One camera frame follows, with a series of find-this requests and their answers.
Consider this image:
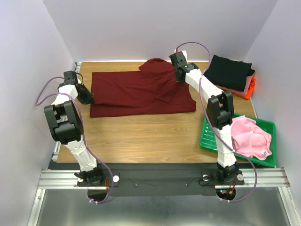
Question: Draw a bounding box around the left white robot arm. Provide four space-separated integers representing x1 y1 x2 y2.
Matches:
44 71 105 186

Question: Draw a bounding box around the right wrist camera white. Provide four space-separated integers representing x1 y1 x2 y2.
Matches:
174 49 187 57

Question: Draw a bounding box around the folded orange t shirt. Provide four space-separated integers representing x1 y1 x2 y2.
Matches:
229 76 256 100

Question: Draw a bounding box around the purple cable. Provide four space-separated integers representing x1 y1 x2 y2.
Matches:
35 76 114 205
174 41 258 203

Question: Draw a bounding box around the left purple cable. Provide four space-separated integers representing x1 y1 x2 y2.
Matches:
35 76 114 205

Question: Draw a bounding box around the folded black t shirt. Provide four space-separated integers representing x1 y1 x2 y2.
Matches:
204 55 255 91

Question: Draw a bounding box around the folded salmon pink t shirt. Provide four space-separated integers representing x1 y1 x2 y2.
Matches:
217 75 256 97

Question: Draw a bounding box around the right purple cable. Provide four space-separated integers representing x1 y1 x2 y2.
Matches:
174 41 258 203

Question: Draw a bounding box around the left side aluminium rail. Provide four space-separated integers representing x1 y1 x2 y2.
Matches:
44 71 85 162

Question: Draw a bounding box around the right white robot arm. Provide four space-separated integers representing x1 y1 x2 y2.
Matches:
169 50 239 182

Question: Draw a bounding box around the aluminium frame rail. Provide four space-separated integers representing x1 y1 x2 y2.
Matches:
28 163 300 226

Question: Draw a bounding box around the maroon t shirt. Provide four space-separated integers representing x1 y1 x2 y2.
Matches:
90 58 196 118

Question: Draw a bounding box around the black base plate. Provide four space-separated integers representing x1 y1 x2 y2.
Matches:
39 163 232 201

